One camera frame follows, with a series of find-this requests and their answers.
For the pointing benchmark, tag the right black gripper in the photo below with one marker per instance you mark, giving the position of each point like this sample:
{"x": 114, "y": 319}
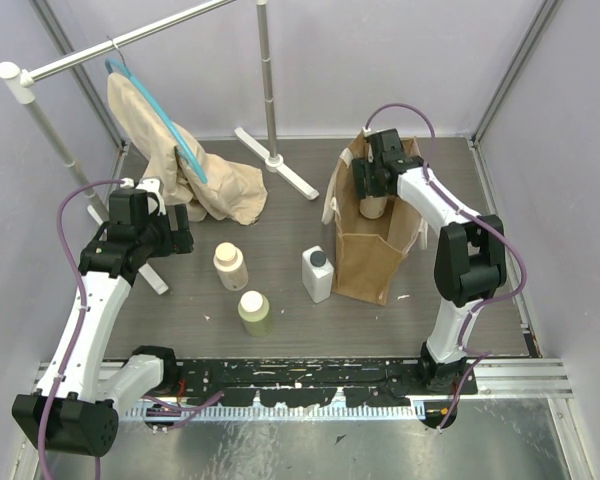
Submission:
{"x": 362, "y": 169}

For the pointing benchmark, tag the blue clothes hanger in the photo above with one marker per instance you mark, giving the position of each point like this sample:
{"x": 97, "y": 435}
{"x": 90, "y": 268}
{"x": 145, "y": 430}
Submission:
{"x": 182, "y": 146}

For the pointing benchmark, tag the beige bottle pink cap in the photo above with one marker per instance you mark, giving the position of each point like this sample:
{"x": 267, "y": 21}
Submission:
{"x": 229, "y": 263}

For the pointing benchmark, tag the beige cloth garment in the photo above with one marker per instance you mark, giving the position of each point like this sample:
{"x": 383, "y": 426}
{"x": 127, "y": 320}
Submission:
{"x": 233, "y": 190}

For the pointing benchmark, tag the yellow-green bottle cream cap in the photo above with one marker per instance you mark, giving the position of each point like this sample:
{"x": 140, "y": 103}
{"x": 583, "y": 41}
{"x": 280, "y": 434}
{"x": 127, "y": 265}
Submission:
{"x": 254, "y": 311}

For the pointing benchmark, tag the white square bottle black cap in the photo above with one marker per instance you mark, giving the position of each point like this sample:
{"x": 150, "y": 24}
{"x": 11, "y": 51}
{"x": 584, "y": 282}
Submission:
{"x": 317, "y": 274}

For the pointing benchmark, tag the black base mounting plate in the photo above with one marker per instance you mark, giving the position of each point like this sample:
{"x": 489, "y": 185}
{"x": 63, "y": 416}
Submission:
{"x": 303, "y": 382}

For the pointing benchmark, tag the cream bottle beige cap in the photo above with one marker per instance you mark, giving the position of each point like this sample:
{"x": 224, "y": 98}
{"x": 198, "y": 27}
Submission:
{"x": 373, "y": 207}

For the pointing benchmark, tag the brown canvas bag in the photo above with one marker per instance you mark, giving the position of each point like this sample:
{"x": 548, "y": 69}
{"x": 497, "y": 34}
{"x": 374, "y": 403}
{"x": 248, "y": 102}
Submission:
{"x": 369, "y": 252}

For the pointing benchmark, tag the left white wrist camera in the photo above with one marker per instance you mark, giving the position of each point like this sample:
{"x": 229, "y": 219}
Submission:
{"x": 153, "y": 187}

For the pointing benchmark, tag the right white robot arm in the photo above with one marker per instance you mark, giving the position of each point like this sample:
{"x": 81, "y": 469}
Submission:
{"x": 470, "y": 261}

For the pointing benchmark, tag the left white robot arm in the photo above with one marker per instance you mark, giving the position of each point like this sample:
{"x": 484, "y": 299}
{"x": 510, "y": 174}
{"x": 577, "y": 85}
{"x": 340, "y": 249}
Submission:
{"x": 70, "y": 410}

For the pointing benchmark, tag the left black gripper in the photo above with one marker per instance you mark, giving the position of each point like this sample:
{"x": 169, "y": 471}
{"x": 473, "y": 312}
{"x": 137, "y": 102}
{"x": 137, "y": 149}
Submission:
{"x": 181, "y": 230}

